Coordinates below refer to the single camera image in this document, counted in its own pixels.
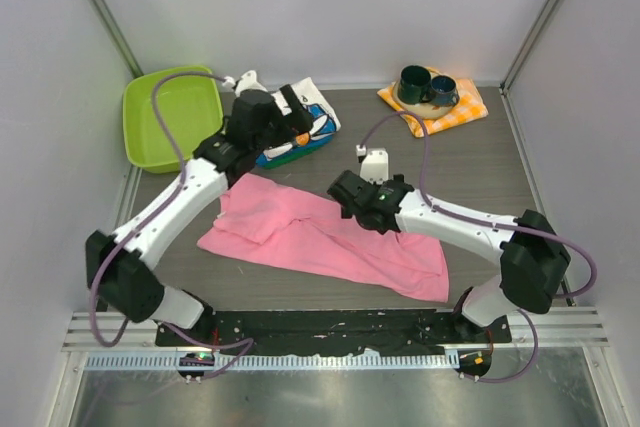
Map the lime green plastic tub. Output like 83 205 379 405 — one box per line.
122 65 223 174

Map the pink t shirt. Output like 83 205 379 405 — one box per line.
197 174 449 302

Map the dark green mug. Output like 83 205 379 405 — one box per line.
397 65 432 105

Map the dark blue mug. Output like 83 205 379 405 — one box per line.
429 75 459 107

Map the orange checkered cloth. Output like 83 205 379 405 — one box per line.
377 67 488 138

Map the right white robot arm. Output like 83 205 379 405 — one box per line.
328 170 571 342

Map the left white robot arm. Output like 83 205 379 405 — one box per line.
85 85 313 346

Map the white daisy print t shirt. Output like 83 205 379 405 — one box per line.
259 76 342 158

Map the blue folded t shirt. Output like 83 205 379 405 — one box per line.
256 131 336 161

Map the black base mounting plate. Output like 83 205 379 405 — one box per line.
186 309 512 357

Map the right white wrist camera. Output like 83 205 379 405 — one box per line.
356 145 389 185

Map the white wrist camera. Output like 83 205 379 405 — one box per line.
222 70 267 96
356 145 389 185

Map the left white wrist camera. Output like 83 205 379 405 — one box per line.
222 70 267 96

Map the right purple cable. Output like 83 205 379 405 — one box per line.
357 111 599 384

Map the purple cable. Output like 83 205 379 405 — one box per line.
88 70 255 379
357 111 599 384

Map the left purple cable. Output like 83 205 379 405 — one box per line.
88 70 255 379

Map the slotted white cable duct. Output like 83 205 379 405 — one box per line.
85 349 459 372

